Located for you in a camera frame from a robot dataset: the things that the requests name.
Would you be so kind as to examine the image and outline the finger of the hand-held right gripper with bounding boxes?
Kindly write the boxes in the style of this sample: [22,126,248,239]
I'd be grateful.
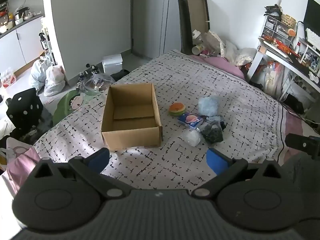
[285,133,320,160]

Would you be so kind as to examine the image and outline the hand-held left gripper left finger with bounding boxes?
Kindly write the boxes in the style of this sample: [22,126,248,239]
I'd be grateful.
[32,147,130,200]

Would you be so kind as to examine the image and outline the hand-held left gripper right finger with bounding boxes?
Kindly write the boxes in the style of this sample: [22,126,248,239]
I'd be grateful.
[192,147,284,198]

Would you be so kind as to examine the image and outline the dark items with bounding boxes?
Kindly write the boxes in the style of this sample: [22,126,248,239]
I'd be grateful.
[201,120,227,144]

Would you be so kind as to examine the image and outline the brown cardboard box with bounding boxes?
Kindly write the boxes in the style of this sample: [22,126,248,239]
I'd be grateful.
[101,82,163,151]

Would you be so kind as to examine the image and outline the blue planet print packet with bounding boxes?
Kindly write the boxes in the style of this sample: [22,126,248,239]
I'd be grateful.
[177,112,203,130]

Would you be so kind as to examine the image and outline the light blue fluffy plush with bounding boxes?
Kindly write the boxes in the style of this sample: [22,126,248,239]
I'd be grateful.
[198,96,219,117]

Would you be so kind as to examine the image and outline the burger plush toy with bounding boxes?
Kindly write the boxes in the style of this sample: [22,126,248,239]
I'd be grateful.
[168,102,187,117]

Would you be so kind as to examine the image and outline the person's grey trouser leg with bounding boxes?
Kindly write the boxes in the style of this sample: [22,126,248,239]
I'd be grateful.
[281,152,320,220]

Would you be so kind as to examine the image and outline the small clear plastic bag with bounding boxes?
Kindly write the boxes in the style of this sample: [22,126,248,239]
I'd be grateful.
[182,128,202,147]

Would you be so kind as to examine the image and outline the black bag under desk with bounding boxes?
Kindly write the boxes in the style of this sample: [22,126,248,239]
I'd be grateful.
[284,94,305,114]

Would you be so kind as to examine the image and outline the green leaf cartoon rug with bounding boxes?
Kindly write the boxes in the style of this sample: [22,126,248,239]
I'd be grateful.
[52,90,105,125]

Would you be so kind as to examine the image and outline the dark fuzzy rug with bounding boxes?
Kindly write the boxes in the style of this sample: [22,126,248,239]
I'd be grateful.
[15,107,53,143]

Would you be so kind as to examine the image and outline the large clear plastic bag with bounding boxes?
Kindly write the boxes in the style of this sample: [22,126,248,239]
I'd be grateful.
[79,74,115,96]

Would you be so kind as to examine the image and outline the pink cartoon pillow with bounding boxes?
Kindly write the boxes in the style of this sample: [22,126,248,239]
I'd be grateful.
[5,137,42,195]

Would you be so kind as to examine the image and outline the black tripod gear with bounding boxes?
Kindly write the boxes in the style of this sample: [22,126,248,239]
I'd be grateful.
[79,64,100,80]

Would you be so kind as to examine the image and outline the black dice stool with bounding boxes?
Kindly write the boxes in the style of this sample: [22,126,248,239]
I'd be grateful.
[6,88,44,130]

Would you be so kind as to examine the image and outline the white red plastic bag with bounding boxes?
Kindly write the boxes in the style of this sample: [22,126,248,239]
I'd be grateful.
[44,65,67,97]

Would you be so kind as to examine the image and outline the white storage box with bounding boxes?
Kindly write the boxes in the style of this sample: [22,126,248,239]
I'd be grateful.
[102,54,124,74]

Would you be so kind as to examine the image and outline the white desk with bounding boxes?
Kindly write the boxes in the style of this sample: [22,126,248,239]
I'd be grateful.
[246,37,320,100]

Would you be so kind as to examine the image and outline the white stuffed bag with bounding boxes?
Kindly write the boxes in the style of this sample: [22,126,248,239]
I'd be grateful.
[235,47,257,67]

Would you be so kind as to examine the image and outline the grey white plastic bag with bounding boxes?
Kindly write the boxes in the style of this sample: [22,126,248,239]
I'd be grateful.
[28,57,54,90]

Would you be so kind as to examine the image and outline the white keyboard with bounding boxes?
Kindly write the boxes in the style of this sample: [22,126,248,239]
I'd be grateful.
[305,27,320,48]

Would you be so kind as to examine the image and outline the clear drawer organizer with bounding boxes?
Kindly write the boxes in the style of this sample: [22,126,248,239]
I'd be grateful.
[261,15,298,47]

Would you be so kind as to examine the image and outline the crumpled clear plastic bags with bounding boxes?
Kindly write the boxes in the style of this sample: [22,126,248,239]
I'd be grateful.
[202,31,227,57]

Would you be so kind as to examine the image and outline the red white snack bag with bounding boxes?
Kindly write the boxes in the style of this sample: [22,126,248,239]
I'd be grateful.
[0,67,17,88]

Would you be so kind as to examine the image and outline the wicker basket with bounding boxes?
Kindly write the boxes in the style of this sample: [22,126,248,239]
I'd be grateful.
[281,14,297,28]

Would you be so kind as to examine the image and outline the clear water bottle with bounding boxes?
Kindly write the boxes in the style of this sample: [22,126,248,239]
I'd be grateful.
[192,29,203,45]

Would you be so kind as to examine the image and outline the black monitor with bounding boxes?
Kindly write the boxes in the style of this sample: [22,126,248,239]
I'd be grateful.
[303,0,320,38]

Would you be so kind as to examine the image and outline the dark spray bottle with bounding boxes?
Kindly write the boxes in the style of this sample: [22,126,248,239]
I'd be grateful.
[39,32,49,50]

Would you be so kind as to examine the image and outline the white kitchen cabinet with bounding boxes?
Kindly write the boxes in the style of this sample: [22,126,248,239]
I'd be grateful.
[0,14,48,75]

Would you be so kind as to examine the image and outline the flat brown cardboard sheet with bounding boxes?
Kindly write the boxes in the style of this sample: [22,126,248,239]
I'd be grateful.
[178,0,210,55]

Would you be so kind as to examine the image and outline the grey door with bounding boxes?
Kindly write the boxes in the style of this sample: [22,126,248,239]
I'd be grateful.
[131,0,198,58]

